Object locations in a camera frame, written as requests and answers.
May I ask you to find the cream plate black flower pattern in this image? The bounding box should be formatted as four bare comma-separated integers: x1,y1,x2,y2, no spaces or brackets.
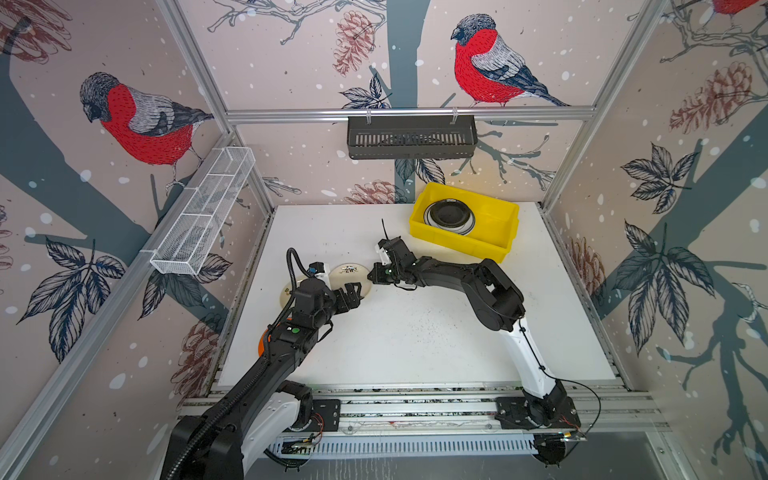
329,263,372,298

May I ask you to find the cream plate red seal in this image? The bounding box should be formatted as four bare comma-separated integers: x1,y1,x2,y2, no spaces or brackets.
279,283,292,308

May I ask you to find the white plate thin green rim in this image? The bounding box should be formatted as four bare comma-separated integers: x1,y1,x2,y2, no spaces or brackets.
423,199,476,235

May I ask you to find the orange plate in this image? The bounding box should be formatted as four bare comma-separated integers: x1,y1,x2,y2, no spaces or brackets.
258,331,269,356

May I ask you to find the yellow plastic bin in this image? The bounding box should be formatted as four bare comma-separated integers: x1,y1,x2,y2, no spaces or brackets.
409,183,519,263

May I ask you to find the black round plate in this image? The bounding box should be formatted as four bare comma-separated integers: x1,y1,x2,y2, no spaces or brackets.
428,199,471,229

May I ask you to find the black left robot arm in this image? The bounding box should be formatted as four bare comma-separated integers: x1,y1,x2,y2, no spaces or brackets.
160,277,362,479

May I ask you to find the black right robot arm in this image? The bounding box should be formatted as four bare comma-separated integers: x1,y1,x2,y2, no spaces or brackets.
368,237,581,430

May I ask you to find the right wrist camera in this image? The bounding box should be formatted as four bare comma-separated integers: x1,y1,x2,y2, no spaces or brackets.
376,237,412,265

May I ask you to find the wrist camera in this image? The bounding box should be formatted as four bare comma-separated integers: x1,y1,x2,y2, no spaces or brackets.
376,237,412,265
307,262,331,288

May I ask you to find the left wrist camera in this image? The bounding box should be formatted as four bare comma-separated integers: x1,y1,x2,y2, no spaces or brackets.
307,262,331,288

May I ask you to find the black hanging wire basket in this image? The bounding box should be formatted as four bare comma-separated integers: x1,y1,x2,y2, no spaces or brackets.
347,115,478,160

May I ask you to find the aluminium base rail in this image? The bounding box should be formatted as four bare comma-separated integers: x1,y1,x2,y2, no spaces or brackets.
173,383,667,460

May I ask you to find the white wire mesh basket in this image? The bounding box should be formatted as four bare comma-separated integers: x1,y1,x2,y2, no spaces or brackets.
150,146,255,276

